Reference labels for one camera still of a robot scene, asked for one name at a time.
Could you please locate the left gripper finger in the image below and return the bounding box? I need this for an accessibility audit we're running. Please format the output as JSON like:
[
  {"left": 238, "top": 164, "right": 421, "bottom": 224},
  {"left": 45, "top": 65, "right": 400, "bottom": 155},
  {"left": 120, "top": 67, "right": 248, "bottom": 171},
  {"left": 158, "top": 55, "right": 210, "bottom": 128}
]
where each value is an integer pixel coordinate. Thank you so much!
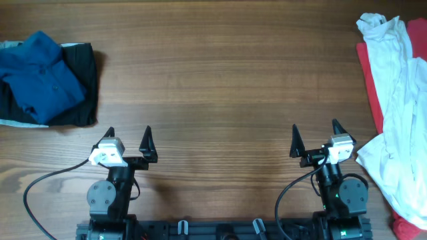
[
  {"left": 92, "top": 127, "right": 115, "bottom": 149},
  {"left": 139, "top": 125, "right": 157, "bottom": 163}
]

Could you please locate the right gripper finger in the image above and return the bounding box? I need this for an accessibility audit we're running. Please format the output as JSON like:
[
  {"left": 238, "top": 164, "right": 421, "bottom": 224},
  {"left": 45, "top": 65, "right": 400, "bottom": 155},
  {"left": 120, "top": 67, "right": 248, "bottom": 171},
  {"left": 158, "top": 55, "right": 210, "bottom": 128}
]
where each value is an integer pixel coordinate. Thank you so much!
[
  {"left": 332, "top": 119, "right": 356, "bottom": 144},
  {"left": 290, "top": 124, "right": 305, "bottom": 158}
]

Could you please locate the white t-shirt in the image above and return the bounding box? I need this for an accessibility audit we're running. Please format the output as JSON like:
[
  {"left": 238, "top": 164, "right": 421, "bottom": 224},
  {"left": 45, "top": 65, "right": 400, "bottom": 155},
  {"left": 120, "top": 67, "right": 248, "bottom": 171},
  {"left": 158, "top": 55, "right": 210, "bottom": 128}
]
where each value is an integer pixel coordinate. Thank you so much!
[{"left": 356, "top": 13, "right": 426, "bottom": 229}]

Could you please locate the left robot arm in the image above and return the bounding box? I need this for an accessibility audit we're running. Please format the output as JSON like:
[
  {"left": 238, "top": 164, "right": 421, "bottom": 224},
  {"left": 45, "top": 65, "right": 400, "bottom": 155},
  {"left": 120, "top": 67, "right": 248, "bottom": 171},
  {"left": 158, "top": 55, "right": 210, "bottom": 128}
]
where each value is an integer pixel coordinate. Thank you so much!
[{"left": 75, "top": 126, "right": 158, "bottom": 240}]

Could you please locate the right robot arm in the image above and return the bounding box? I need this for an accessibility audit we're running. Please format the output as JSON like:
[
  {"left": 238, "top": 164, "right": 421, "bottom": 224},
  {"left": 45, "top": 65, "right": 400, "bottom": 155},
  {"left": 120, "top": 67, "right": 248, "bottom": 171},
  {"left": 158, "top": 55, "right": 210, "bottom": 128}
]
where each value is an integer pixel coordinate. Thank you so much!
[{"left": 290, "top": 119, "right": 369, "bottom": 239}]

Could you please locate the black folded garment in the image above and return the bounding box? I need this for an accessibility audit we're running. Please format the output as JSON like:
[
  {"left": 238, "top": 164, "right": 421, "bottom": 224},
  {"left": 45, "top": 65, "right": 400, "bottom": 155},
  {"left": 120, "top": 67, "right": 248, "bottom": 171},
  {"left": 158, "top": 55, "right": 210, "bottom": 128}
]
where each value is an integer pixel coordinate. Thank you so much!
[{"left": 1, "top": 43, "right": 99, "bottom": 127}]

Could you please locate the blue folded shirt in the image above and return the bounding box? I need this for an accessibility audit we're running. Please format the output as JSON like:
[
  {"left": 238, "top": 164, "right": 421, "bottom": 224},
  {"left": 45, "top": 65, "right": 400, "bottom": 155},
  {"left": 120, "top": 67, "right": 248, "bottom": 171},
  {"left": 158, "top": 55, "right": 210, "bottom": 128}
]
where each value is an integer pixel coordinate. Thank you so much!
[{"left": 1, "top": 31, "right": 86, "bottom": 125}]

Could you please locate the red t-shirt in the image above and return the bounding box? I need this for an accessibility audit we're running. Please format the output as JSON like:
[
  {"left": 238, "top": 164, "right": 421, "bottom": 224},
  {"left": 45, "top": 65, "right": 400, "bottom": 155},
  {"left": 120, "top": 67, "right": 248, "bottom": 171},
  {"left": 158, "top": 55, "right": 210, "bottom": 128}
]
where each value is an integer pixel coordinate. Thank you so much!
[{"left": 356, "top": 18, "right": 426, "bottom": 240}]

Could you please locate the right black cable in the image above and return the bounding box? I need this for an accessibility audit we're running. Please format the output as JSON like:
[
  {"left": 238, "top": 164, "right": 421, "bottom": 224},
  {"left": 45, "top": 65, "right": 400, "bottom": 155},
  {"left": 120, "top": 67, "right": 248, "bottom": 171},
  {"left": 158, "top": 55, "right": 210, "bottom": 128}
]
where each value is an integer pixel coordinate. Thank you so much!
[{"left": 274, "top": 146, "right": 331, "bottom": 240}]

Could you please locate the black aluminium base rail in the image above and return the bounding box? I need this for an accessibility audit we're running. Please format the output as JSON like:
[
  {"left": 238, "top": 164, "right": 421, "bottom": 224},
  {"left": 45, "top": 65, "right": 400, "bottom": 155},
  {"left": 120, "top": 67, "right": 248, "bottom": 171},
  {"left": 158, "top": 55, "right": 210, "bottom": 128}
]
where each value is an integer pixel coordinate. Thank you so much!
[{"left": 75, "top": 218, "right": 373, "bottom": 240}]

